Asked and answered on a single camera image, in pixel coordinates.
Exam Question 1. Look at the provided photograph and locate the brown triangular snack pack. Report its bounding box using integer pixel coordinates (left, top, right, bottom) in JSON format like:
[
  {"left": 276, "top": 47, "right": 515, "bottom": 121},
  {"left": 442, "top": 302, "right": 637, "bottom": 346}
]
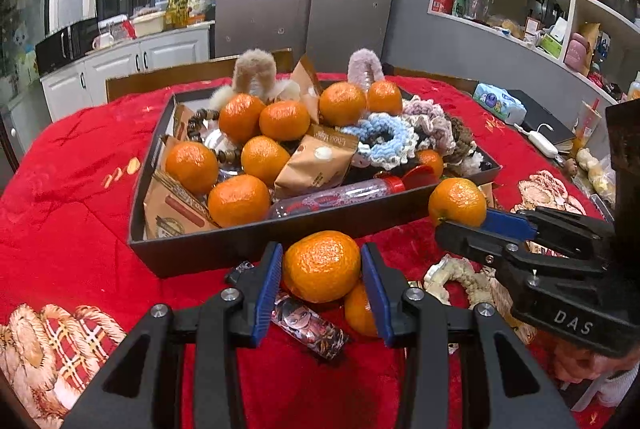
[{"left": 274, "top": 125, "right": 359, "bottom": 200}]

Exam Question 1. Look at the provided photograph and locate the upper brown triangular pack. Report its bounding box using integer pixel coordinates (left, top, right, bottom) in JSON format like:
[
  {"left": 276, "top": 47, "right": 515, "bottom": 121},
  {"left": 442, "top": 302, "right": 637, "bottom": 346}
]
[{"left": 290, "top": 54, "right": 322, "bottom": 124}]

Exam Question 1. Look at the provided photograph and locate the tray mandarin back left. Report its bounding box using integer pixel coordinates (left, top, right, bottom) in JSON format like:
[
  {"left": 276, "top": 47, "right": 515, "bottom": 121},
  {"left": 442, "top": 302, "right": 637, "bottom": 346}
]
[{"left": 165, "top": 141, "right": 218, "bottom": 195}]

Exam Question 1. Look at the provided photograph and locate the right hand of person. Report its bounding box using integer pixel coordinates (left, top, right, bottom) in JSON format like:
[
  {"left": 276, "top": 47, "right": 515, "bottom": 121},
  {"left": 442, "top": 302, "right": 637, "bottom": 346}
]
[{"left": 553, "top": 339, "right": 639, "bottom": 383}]

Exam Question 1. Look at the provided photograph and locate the white kitchen cabinet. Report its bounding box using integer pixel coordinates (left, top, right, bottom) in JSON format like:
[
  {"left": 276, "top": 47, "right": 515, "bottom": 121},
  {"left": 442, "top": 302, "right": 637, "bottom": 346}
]
[{"left": 40, "top": 21, "right": 214, "bottom": 122}]

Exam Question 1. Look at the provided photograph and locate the dark brown scrunchie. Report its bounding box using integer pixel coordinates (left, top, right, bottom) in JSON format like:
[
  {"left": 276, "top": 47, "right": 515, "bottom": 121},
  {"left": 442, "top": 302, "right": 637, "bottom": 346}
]
[{"left": 444, "top": 114, "right": 477, "bottom": 176}]

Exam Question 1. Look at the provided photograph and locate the black shallow tray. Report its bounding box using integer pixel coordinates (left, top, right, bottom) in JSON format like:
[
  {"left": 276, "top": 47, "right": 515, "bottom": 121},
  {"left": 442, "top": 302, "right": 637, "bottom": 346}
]
[{"left": 127, "top": 79, "right": 504, "bottom": 279}]

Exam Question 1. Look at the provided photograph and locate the red quilted table cover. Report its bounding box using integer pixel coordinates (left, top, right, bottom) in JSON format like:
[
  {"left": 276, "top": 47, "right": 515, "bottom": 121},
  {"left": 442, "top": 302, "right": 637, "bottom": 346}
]
[{"left": 0, "top": 72, "right": 616, "bottom": 429}]

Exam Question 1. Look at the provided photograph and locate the wooden chair back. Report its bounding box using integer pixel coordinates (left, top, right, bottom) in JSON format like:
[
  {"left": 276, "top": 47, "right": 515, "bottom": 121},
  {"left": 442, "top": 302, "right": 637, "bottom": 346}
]
[{"left": 104, "top": 46, "right": 295, "bottom": 104}]

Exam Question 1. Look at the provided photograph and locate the pink fuzzy hair clip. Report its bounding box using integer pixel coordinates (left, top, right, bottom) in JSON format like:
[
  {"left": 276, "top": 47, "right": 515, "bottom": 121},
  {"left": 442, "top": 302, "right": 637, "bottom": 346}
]
[{"left": 347, "top": 49, "right": 384, "bottom": 92}]

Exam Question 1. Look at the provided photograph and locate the clear bottle red cap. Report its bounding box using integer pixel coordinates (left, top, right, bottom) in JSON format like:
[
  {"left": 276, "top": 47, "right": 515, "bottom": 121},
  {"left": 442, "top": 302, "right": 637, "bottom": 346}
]
[{"left": 267, "top": 176, "right": 405, "bottom": 220}]

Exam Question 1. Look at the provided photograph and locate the beige fuzzy hair clip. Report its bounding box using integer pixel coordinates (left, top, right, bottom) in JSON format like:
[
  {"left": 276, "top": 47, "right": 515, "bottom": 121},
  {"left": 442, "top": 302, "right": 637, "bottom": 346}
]
[{"left": 207, "top": 49, "right": 302, "bottom": 112}]

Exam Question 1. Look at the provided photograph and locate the cream braided scrunchie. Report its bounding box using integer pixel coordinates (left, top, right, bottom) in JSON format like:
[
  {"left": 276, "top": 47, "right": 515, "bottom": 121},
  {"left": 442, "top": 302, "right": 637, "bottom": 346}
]
[{"left": 423, "top": 255, "right": 496, "bottom": 309}]

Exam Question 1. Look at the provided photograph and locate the printed snack bar wrapper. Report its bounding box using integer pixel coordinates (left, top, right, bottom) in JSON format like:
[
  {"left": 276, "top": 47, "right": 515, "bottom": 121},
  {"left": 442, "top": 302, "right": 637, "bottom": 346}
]
[{"left": 226, "top": 257, "right": 348, "bottom": 360}]

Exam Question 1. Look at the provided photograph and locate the white power adapter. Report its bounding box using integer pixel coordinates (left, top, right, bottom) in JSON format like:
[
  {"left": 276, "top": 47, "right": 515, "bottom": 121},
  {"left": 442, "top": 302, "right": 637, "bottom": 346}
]
[{"left": 514, "top": 125, "right": 559, "bottom": 160}]

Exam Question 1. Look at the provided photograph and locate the tray mandarin back middle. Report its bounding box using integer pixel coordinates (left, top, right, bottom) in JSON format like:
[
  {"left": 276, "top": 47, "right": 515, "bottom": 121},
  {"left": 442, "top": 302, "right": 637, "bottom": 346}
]
[{"left": 241, "top": 136, "right": 290, "bottom": 188}]

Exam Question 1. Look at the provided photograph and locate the pink white ruffled scrunchie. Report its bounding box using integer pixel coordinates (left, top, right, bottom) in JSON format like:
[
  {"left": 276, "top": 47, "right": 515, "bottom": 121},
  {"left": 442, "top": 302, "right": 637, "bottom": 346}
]
[{"left": 401, "top": 96, "right": 456, "bottom": 156}]

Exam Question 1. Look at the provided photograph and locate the brown paper snack bag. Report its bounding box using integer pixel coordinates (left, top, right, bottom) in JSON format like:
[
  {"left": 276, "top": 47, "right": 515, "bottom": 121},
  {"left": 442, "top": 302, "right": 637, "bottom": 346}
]
[{"left": 143, "top": 103, "right": 217, "bottom": 239}]

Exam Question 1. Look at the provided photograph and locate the tray mandarin front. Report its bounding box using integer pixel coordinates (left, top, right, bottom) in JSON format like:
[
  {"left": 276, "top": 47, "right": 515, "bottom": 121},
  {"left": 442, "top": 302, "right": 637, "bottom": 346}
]
[{"left": 208, "top": 175, "right": 271, "bottom": 227}]

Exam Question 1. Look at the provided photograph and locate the black microwave oven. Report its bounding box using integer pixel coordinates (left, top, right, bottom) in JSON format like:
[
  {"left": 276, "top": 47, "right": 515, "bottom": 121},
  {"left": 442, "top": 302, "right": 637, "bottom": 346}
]
[{"left": 35, "top": 18, "right": 99, "bottom": 77}]

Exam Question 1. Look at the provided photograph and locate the small tray mandarin right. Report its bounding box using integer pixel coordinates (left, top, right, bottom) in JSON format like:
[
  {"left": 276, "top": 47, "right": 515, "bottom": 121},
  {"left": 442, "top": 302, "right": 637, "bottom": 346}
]
[{"left": 416, "top": 150, "right": 444, "bottom": 179}]

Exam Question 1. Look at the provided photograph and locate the wooden bead bracelet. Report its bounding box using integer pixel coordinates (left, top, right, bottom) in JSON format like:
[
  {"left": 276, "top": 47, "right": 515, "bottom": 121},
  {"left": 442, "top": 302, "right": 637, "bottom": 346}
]
[{"left": 185, "top": 107, "right": 244, "bottom": 166}]

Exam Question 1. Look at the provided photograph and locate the blue tissue pack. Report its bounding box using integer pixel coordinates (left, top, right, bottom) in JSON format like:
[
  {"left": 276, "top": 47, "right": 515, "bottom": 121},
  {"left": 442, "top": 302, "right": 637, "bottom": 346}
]
[{"left": 473, "top": 82, "right": 527, "bottom": 126}]

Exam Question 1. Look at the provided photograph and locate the blue white knitted scrunchie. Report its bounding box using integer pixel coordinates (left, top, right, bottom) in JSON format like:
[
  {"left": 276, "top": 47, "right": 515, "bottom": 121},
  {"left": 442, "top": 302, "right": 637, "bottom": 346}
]
[{"left": 337, "top": 113, "right": 419, "bottom": 171}]

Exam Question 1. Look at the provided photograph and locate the large mandarin orange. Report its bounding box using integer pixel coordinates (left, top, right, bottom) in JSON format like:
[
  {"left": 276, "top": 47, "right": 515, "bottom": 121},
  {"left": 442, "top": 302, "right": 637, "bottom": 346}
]
[{"left": 344, "top": 282, "right": 378, "bottom": 337}]

